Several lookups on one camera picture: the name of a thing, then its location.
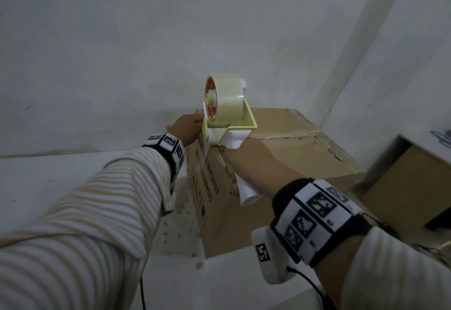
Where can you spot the person's right hand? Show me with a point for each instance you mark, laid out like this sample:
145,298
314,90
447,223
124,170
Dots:
260,169

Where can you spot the person's left hand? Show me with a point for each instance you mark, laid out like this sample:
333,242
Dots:
190,126

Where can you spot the brown cardboard box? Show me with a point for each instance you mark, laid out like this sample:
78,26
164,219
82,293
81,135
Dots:
299,151

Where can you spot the yellow tape dispenser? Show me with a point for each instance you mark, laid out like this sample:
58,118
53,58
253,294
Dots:
232,135

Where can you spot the person's left forearm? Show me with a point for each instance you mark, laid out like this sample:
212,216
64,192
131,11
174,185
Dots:
77,232

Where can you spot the person's right forearm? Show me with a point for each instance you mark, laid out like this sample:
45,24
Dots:
387,274

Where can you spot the brown cardboard sheet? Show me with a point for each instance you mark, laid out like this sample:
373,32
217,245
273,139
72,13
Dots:
405,193

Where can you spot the black marker wristband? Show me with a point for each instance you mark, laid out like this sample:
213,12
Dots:
169,148
317,218

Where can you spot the white side desk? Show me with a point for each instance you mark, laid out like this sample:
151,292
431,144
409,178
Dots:
426,144

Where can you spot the black case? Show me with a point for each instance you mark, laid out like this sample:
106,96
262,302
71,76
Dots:
440,218

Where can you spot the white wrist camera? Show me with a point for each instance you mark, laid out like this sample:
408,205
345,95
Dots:
271,257

